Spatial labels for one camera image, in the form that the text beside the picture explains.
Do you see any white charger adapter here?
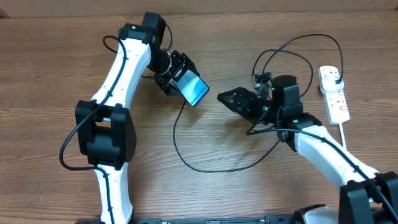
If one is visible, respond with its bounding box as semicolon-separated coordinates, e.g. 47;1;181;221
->
320;77;345;94

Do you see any white power strip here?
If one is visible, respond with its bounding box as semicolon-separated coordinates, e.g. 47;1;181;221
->
318;65;350;124

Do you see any Galaxy smartphone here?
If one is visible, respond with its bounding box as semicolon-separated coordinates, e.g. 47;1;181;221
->
173;70;210;107

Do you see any black charger cable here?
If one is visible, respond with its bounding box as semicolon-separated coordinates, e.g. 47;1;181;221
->
172;34;345;174

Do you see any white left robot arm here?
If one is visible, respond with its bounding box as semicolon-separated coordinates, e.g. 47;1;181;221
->
75;12;210;223

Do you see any white power strip cord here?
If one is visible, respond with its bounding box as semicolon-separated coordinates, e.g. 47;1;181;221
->
338;123;348;150

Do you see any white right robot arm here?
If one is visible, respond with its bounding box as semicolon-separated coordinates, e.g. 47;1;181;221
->
217;75;397;223

